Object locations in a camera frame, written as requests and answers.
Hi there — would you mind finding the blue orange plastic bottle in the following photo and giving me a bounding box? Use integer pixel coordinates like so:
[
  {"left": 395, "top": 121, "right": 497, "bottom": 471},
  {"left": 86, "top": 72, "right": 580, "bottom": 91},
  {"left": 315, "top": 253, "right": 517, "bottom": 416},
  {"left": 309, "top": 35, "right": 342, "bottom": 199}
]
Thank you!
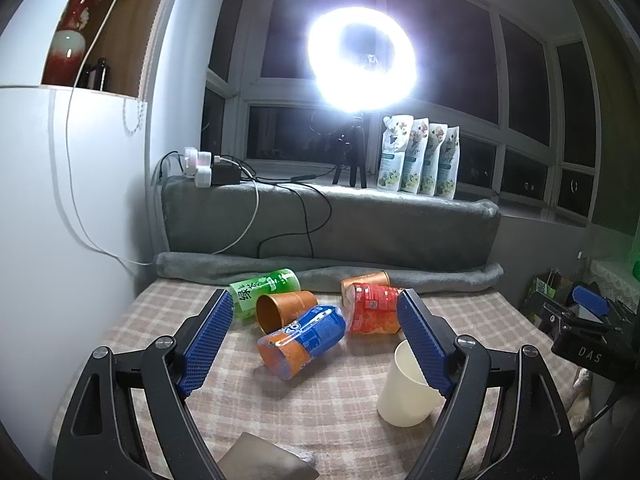
[{"left": 257, "top": 305, "right": 347, "bottom": 380}]

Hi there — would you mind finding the black power adapter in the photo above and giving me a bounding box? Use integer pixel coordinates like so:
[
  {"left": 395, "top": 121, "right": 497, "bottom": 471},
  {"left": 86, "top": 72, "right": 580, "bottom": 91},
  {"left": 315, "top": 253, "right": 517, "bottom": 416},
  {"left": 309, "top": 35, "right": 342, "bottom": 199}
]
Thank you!
[{"left": 211, "top": 157, "right": 242, "bottom": 187}]

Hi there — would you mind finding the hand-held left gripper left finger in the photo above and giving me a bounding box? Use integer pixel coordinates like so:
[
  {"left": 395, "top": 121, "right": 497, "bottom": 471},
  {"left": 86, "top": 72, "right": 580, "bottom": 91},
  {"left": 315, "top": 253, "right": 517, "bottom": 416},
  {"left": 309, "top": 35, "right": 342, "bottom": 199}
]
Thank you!
[{"left": 52, "top": 287, "right": 236, "bottom": 480}]

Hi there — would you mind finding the green cardboard box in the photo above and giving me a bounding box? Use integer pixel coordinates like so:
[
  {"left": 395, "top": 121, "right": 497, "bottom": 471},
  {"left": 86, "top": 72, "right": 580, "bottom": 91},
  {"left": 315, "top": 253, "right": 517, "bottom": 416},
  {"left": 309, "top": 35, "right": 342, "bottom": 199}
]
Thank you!
[{"left": 524, "top": 271, "right": 575, "bottom": 322}]

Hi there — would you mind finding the white window frame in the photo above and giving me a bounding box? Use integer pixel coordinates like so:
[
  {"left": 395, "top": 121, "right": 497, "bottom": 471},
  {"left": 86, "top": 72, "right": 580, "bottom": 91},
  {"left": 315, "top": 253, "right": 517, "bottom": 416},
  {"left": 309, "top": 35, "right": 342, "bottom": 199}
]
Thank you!
[{"left": 202, "top": 0, "right": 601, "bottom": 221}]

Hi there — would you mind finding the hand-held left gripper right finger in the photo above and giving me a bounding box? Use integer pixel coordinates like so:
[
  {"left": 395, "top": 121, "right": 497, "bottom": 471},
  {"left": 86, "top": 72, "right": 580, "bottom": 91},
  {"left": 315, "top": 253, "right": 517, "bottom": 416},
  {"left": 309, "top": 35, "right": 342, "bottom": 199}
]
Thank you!
[{"left": 396, "top": 287, "right": 581, "bottom": 480}]

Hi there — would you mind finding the black tripod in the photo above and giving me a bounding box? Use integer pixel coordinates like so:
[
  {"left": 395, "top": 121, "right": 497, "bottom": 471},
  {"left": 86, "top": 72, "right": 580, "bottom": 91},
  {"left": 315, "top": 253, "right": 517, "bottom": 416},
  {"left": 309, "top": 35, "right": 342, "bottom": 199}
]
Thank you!
[{"left": 331, "top": 110, "right": 368, "bottom": 190}]

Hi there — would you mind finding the white green refill pouch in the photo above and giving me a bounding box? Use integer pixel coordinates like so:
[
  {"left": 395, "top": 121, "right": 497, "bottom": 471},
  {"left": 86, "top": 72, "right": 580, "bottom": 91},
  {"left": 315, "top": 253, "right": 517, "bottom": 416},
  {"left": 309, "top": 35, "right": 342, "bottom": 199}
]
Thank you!
[
  {"left": 436, "top": 127, "right": 461, "bottom": 200},
  {"left": 420, "top": 122, "right": 448, "bottom": 197},
  {"left": 400, "top": 119, "right": 430, "bottom": 195},
  {"left": 376, "top": 115, "right": 418, "bottom": 191}
]

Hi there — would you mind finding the grey blanket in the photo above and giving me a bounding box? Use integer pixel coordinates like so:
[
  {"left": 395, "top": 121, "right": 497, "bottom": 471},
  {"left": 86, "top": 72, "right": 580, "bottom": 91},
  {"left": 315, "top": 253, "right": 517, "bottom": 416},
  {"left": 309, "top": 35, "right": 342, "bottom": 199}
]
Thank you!
[{"left": 152, "top": 175, "right": 505, "bottom": 295}]

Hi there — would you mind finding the red white vase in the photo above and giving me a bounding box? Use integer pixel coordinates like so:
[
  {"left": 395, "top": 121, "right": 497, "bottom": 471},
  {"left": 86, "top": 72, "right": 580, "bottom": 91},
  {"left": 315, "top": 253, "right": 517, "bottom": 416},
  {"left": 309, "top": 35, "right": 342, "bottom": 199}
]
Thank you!
[{"left": 45, "top": 0, "right": 103, "bottom": 86}]

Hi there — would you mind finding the white bead chain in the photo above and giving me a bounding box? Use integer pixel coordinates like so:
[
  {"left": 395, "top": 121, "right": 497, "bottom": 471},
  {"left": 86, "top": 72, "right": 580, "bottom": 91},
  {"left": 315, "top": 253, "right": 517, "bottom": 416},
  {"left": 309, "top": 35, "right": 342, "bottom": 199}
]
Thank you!
[{"left": 121, "top": 97, "right": 143, "bottom": 136}]

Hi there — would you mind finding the ring light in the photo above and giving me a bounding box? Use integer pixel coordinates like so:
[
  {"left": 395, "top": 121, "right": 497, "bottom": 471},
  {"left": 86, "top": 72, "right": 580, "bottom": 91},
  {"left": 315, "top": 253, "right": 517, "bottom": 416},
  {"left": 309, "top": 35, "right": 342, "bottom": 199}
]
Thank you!
[{"left": 306, "top": 6, "right": 420, "bottom": 113}]

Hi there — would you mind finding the white cable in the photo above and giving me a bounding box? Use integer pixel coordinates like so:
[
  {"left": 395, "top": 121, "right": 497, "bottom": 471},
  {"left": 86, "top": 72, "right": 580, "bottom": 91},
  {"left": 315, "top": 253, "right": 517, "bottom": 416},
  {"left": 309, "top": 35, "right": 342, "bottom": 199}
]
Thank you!
[{"left": 49, "top": 0, "right": 261, "bottom": 267}]

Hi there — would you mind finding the green can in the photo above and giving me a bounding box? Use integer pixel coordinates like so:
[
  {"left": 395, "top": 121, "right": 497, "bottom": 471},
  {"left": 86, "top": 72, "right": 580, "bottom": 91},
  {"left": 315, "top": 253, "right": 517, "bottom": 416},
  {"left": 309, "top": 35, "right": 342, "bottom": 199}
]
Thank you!
[{"left": 229, "top": 268, "right": 302, "bottom": 320}]

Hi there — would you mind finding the white power strip with plugs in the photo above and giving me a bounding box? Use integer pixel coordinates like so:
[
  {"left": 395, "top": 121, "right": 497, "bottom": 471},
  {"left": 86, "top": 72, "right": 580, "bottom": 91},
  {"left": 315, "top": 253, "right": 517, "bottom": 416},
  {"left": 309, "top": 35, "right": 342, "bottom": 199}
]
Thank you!
[{"left": 180, "top": 147, "right": 216, "bottom": 188}]

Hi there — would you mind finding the white cabinet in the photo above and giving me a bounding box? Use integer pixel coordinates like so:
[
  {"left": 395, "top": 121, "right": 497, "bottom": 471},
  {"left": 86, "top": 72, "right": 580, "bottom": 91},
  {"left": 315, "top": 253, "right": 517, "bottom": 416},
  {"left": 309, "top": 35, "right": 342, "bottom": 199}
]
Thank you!
[{"left": 0, "top": 0, "right": 201, "bottom": 411}]

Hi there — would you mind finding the grey card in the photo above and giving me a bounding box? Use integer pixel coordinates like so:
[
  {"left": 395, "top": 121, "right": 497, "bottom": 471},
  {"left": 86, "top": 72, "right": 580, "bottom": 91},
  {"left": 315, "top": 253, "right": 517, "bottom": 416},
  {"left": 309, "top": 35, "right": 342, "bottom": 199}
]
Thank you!
[{"left": 218, "top": 432, "right": 320, "bottom": 480}]

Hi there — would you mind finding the dark bottle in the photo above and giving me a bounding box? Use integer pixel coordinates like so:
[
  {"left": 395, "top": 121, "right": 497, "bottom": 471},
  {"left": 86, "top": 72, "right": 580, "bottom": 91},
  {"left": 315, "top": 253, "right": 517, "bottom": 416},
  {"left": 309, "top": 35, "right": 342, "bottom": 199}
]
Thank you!
[{"left": 77, "top": 58, "right": 110, "bottom": 91}]

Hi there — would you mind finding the checked cloth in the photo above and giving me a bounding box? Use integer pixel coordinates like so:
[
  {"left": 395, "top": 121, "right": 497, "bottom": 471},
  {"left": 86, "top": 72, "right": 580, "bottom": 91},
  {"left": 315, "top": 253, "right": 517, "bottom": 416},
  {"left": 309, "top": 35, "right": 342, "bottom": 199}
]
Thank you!
[{"left": 50, "top": 280, "right": 581, "bottom": 480}]

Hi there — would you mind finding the red label plastic bottle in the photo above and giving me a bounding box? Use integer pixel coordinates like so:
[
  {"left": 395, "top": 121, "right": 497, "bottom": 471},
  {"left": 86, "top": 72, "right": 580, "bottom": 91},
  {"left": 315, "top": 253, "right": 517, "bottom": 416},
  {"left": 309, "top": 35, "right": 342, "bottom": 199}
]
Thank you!
[{"left": 347, "top": 282, "right": 405, "bottom": 336}]

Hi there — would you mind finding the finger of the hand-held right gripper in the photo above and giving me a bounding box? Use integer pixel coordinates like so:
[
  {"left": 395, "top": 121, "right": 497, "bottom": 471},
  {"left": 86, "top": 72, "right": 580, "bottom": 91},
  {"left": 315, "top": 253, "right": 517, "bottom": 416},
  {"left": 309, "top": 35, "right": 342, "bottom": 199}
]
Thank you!
[{"left": 571, "top": 284, "right": 615, "bottom": 322}]

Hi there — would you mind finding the black cable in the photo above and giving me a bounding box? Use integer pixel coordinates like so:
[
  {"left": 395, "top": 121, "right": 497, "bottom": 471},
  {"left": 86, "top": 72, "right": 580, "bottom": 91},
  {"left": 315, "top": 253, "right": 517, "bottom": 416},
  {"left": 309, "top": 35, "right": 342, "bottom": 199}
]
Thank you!
[{"left": 220, "top": 160, "right": 333, "bottom": 261}]

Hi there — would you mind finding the cream plastic cup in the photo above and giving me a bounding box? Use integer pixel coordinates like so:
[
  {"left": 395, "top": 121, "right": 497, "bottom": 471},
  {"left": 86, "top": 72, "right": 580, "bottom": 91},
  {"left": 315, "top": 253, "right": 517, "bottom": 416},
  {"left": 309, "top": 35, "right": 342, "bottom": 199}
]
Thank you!
[{"left": 376, "top": 340, "right": 446, "bottom": 428}]

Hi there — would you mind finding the white lace cloth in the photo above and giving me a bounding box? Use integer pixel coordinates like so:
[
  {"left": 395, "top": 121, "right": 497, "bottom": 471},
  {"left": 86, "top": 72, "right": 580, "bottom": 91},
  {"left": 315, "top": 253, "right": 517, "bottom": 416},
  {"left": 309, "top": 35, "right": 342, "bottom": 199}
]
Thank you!
[{"left": 590, "top": 259, "right": 640, "bottom": 306}]

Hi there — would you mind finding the copper paper cup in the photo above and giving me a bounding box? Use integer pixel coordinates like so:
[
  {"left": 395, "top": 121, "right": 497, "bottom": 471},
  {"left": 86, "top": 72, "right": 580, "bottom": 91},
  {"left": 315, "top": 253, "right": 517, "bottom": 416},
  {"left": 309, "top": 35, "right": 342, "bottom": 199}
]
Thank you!
[
  {"left": 255, "top": 290, "right": 319, "bottom": 336},
  {"left": 341, "top": 270, "right": 391, "bottom": 306}
]

